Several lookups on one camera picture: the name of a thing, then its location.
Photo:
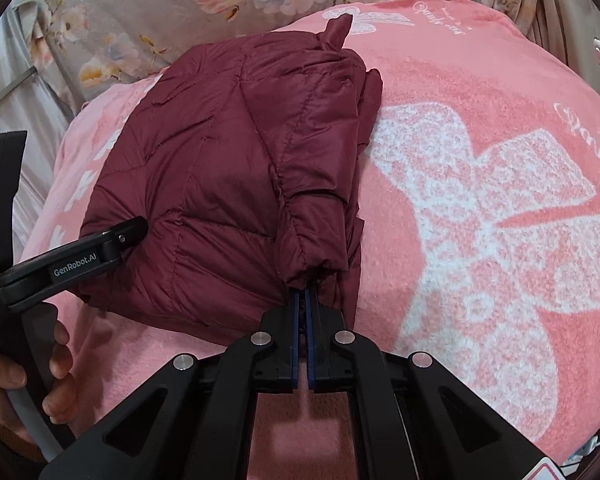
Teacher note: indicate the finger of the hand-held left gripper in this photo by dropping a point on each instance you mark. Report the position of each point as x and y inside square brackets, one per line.
[127, 235]

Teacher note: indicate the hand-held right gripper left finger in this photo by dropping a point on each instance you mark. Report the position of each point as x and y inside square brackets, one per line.
[294, 355]

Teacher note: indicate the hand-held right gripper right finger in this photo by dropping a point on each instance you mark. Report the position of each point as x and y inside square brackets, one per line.
[311, 355]

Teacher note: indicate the maroon puffer jacket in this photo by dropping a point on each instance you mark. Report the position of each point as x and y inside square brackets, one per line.
[205, 160]

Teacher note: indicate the person's left hand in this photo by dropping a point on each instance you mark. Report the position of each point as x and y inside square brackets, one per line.
[60, 360]

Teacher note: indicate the pale grey curtain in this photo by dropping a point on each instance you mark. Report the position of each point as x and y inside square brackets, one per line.
[27, 170]

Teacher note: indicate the floral bed sheet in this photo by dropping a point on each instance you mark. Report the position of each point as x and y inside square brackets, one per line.
[155, 10]

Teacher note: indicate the pink patterned blanket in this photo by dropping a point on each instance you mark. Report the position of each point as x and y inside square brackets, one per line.
[480, 135]

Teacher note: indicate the beige pleated curtain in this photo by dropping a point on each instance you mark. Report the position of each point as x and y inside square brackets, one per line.
[555, 10]

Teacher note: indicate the grey metal rail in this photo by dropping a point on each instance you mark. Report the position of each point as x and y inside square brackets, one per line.
[11, 87]

